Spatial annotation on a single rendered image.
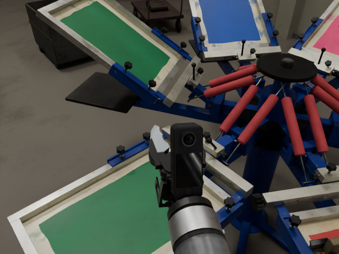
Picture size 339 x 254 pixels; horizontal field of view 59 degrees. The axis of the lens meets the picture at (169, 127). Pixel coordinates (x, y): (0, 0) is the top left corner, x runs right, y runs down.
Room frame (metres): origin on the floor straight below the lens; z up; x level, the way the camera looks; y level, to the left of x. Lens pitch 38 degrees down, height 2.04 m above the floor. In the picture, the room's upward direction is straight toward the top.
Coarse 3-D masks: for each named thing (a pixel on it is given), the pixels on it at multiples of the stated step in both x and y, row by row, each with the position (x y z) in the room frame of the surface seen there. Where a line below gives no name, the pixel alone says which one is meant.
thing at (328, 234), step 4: (324, 232) 0.70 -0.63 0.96; (328, 232) 0.70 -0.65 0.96; (332, 232) 0.70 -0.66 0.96; (336, 232) 0.70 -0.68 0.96; (312, 236) 0.68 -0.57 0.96; (316, 236) 0.68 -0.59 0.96; (320, 236) 0.68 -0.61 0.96; (324, 236) 0.68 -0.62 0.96; (328, 236) 0.68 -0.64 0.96; (332, 236) 0.68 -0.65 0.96; (336, 236) 0.68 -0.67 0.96; (320, 252) 0.61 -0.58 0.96
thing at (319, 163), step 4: (308, 156) 1.05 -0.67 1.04; (312, 156) 1.05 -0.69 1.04; (316, 156) 1.05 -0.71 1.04; (308, 160) 1.04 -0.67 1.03; (312, 160) 1.03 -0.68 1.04; (316, 160) 1.03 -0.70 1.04; (320, 160) 1.03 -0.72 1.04; (308, 164) 1.03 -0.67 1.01; (312, 164) 1.01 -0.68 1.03; (316, 164) 1.00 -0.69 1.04; (320, 164) 1.00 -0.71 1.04; (324, 164) 1.00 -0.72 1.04; (312, 168) 1.00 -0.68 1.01; (316, 168) 0.98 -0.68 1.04; (312, 172) 0.99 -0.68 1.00
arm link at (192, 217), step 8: (184, 208) 0.26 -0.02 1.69; (192, 208) 0.26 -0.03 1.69; (200, 208) 0.26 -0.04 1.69; (208, 208) 0.27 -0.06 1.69; (176, 216) 0.26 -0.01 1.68; (184, 216) 0.25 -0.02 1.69; (192, 216) 0.25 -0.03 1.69; (200, 216) 0.25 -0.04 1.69; (208, 216) 0.25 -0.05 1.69; (216, 216) 0.26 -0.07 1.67; (168, 224) 0.26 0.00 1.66; (176, 224) 0.24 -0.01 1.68; (184, 224) 0.24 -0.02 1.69; (192, 224) 0.24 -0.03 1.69; (200, 224) 0.24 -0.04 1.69; (208, 224) 0.24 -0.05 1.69; (216, 224) 0.24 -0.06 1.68; (176, 232) 0.23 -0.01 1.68; (184, 232) 0.23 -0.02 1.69; (224, 232) 0.25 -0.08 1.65; (176, 240) 0.22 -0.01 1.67
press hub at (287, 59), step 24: (264, 72) 1.39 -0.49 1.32; (288, 72) 1.38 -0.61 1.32; (312, 72) 1.38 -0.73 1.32; (264, 96) 1.43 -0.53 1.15; (288, 96) 1.42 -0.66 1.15; (264, 144) 1.30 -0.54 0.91; (264, 168) 1.36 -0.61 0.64; (264, 192) 1.37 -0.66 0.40; (240, 216) 1.40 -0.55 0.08; (264, 216) 1.45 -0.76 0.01
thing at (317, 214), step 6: (306, 210) 0.78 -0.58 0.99; (312, 210) 0.78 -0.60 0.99; (318, 210) 0.78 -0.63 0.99; (324, 210) 0.78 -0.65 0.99; (330, 210) 0.78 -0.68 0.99; (336, 210) 0.78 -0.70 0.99; (300, 216) 0.75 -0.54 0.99; (306, 216) 0.75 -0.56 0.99; (312, 216) 0.75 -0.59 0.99; (318, 216) 0.75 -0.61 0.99; (324, 216) 0.75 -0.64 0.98; (330, 216) 0.76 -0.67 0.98; (336, 216) 0.77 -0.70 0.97; (306, 222) 0.74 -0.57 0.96
